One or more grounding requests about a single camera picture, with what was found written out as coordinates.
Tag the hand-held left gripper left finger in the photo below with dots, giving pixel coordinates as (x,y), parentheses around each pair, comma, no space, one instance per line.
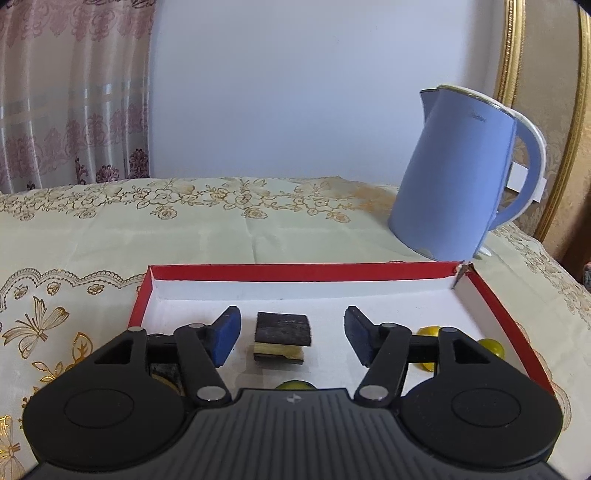
(226,337)

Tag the blue electric kettle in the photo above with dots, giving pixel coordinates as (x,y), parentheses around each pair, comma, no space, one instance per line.
(448,184)

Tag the cream embroidered tablecloth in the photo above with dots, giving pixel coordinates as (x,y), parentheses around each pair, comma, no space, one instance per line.
(115,230)

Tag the white wall switch panel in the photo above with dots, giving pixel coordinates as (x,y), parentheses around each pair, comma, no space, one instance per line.
(517,177)

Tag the floral patterned curtain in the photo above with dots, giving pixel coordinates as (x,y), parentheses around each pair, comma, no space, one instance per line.
(69,92)

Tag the gold wall moulding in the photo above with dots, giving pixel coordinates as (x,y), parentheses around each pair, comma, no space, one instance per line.
(509,50)
(570,138)

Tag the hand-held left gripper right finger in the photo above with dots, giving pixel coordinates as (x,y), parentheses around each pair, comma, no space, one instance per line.
(358,334)

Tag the red and white cardboard box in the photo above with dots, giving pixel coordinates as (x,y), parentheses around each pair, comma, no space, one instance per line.
(304,288)

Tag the dark slice with yellow rind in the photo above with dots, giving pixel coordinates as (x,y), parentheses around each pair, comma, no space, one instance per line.
(282,330)
(162,373)

